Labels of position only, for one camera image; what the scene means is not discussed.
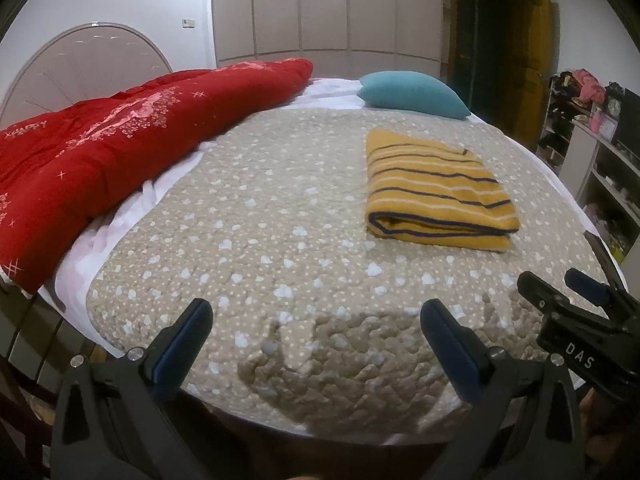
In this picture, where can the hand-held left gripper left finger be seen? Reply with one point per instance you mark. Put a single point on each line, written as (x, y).
(176, 352)

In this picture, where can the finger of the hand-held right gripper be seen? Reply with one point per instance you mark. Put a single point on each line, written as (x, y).
(587, 282)
(545, 295)

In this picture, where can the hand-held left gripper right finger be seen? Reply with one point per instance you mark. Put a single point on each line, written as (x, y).
(452, 352)

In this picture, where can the yellow striped sweater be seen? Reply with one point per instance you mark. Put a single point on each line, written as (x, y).
(430, 185)

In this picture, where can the pink clothes pile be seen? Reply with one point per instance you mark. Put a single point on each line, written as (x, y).
(587, 82)

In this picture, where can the white shelf unit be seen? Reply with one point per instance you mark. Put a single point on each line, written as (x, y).
(600, 160)

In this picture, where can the beige padded bed base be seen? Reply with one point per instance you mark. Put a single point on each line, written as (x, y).
(45, 340)

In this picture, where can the beige spotted blanket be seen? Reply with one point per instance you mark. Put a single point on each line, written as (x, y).
(275, 220)

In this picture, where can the black monitor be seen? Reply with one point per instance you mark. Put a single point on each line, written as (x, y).
(627, 120)

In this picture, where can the wooden door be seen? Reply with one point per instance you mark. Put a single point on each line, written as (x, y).
(535, 70)

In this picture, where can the red floral quilt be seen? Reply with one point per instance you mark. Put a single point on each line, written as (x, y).
(100, 130)

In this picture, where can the teal pillow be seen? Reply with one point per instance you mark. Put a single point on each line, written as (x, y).
(410, 92)

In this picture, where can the rounded beige headboard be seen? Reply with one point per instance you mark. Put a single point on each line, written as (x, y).
(65, 70)

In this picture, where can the beige wardrobe doors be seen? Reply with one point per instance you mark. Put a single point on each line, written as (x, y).
(325, 10)

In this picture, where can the wall light switch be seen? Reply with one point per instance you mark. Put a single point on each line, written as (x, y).
(188, 22)

